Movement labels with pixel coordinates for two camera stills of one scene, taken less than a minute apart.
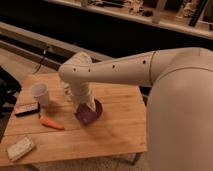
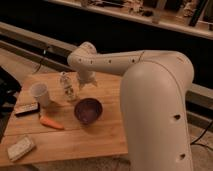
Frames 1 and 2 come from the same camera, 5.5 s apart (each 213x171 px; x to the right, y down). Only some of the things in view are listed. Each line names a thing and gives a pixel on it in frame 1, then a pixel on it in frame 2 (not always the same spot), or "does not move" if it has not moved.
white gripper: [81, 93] -> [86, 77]
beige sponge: [21, 148] does not move
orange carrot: [48, 122] does not move
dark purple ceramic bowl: [85, 113] does not move
